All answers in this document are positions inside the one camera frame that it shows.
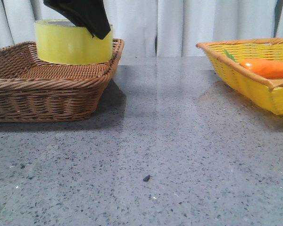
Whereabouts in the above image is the grey curtain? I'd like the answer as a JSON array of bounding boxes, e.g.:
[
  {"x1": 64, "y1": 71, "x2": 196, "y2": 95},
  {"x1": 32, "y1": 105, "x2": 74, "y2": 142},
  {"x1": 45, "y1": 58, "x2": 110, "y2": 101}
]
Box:
[{"x1": 0, "y1": 0, "x2": 283, "y2": 57}]

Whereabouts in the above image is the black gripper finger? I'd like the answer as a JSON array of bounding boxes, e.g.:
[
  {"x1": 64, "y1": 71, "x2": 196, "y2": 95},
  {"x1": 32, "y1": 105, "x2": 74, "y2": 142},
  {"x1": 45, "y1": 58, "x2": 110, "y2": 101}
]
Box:
[{"x1": 43, "y1": 0, "x2": 111, "y2": 40}]

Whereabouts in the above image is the yellow tape roll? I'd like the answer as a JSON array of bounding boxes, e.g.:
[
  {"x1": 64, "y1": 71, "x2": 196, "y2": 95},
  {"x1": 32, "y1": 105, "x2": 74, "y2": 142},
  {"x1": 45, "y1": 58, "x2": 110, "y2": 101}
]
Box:
[{"x1": 34, "y1": 19, "x2": 113, "y2": 65}]

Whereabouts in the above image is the orange toy carrot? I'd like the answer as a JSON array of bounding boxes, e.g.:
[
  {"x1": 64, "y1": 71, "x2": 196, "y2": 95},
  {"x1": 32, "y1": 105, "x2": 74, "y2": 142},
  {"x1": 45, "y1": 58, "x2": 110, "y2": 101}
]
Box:
[{"x1": 234, "y1": 58, "x2": 283, "y2": 80}]

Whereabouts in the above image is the brown wicker basket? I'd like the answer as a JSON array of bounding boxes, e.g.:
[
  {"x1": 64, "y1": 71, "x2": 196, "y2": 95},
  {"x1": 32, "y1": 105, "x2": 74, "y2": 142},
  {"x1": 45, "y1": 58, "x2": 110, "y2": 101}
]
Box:
[{"x1": 0, "y1": 39, "x2": 125, "y2": 122}]

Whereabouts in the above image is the yellow woven basket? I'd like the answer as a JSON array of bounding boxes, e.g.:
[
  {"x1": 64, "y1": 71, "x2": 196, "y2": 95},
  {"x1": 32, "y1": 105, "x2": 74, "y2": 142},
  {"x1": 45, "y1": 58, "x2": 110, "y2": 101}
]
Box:
[{"x1": 196, "y1": 38, "x2": 283, "y2": 115}]

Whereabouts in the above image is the small black debris chip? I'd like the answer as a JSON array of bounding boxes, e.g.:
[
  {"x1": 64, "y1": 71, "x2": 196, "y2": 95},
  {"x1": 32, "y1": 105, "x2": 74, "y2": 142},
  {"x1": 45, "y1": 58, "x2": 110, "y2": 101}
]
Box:
[{"x1": 143, "y1": 175, "x2": 151, "y2": 182}]

